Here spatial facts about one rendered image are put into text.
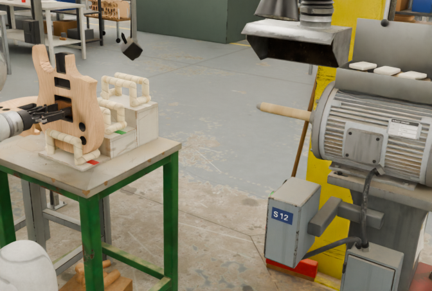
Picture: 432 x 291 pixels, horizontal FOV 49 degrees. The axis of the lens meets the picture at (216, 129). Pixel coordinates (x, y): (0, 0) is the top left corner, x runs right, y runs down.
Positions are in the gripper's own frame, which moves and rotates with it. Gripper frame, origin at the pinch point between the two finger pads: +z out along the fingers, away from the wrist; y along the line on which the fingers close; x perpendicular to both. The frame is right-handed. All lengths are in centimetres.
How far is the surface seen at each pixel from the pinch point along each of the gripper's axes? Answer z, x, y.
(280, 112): 22, 10, 83
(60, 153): 1.4, -20.7, -5.4
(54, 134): -2.7, -10.7, -3.1
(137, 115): 27.5, -7.3, 13.7
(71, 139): -2.4, -10.4, 6.8
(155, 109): 39.4, -7.3, 13.7
